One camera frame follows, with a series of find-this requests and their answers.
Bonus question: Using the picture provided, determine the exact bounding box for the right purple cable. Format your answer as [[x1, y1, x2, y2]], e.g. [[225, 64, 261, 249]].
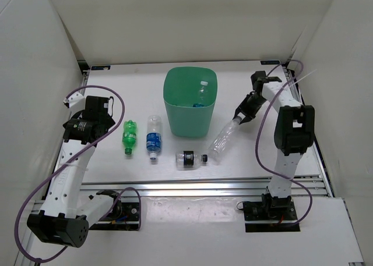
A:
[[255, 59, 314, 224]]

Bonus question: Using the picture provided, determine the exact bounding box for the clear bottle blue label white cap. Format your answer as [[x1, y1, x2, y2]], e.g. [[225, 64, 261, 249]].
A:
[[193, 81, 209, 108]]

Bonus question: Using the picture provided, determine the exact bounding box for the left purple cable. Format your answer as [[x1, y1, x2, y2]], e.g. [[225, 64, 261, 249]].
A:
[[13, 85, 143, 263]]

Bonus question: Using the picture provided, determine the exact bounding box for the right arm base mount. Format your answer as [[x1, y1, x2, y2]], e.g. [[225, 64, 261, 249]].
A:
[[236, 194, 300, 233]]

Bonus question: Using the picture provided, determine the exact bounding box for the purple cable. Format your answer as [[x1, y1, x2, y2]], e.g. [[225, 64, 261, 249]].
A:
[[13, 85, 143, 263], [255, 59, 314, 224]]

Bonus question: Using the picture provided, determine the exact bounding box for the clear crushed plastic bottle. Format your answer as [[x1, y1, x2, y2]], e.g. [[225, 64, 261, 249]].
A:
[[207, 116, 242, 164]]

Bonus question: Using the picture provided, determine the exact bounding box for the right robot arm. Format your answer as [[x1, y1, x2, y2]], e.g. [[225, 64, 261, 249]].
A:
[[234, 71, 315, 219]]

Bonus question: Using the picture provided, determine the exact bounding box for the small clear bottle black label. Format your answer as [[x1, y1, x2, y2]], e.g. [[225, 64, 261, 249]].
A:
[[175, 150, 208, 169]]

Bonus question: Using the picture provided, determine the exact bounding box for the green soda bottle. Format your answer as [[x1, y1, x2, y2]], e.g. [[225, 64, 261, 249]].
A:
[[122, 120, 137, 156]]

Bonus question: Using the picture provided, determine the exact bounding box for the aluminium table frame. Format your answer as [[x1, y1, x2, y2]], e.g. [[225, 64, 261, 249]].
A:
[[17, 61, 333, 261]]

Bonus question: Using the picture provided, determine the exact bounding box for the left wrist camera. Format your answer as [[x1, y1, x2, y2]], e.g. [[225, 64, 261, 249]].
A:
[[83, 95, 114, 119]]

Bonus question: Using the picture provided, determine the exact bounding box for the green plastic bin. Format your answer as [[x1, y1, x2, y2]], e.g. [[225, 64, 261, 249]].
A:
[[163, 66, 218, 138]]

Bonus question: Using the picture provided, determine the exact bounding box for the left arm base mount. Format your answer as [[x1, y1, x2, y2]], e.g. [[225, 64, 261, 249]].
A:
[[89, 187, 142, 231]]

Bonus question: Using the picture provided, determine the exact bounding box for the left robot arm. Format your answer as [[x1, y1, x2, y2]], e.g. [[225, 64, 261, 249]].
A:
[[27, 107, 122, 248]]

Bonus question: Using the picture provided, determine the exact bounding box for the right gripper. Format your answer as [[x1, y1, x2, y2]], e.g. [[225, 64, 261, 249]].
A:
[[235, 94, 267, 125]]

